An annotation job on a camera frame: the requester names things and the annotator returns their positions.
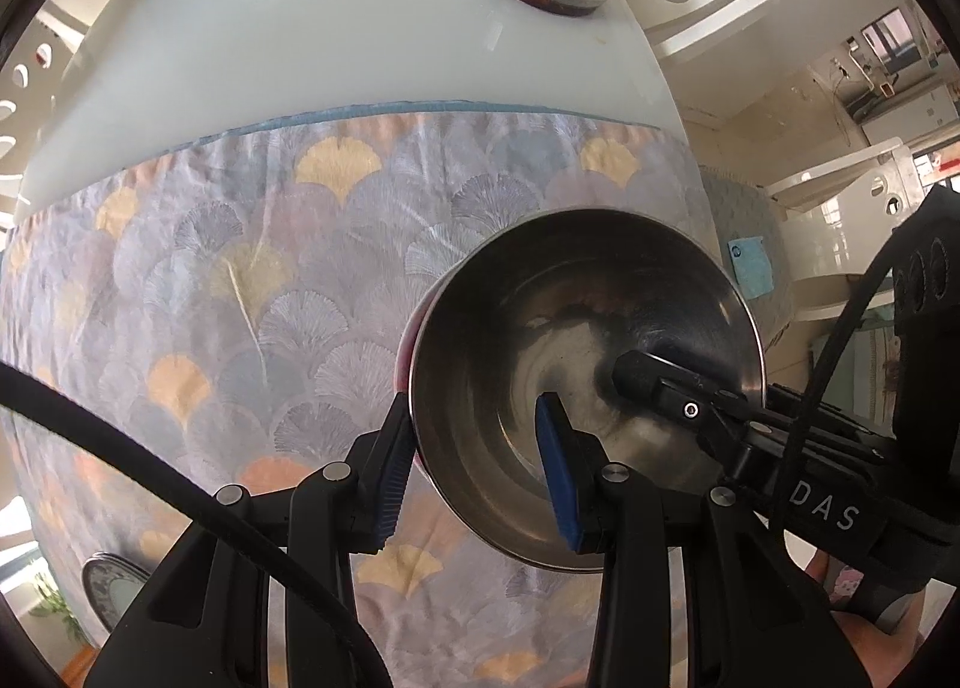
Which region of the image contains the white appliance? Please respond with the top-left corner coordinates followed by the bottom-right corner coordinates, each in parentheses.
top-left (825, 5), bottom-right (960, 143)

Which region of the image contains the large floral plate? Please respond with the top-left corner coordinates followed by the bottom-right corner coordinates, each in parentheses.
top-left (81, 555), bottom-right (152, 633)

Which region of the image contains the blue paper note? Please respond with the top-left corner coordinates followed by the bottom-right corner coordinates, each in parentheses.
top-left (726, 235), bottom-right (776, 298)

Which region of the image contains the fan-patterned tablecloth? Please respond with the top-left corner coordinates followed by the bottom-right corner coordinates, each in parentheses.
top-left (0, 103), bottom-right (722, 688)

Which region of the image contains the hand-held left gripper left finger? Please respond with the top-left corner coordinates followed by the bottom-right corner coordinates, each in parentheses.
top-left (82, 392), bottom-right (417, 688)

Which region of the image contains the silver steel bowl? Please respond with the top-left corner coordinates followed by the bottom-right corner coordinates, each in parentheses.
top-left (395, 208), bottom-right (767, 574)

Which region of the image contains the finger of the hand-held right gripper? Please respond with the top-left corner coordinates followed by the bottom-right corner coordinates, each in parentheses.
top-left (765, 384), bottom-right (887, 450)
top-left (613, 350), bottom-right (767, 450)

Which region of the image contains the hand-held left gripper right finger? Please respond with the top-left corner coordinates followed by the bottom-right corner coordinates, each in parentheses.
top-left (534, 392), bottom-right (848, 688)

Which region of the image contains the person's right forearm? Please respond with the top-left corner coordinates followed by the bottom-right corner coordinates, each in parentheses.
top-left (831, 598), bottom-right (922, 688)

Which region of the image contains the thin black cable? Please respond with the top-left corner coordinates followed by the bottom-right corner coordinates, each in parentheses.
top-left (780, 251), bottom-right (902, 533)

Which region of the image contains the potted green plant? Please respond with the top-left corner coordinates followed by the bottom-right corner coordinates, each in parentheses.
top-left (28, 574), bottom-right (85, 653)

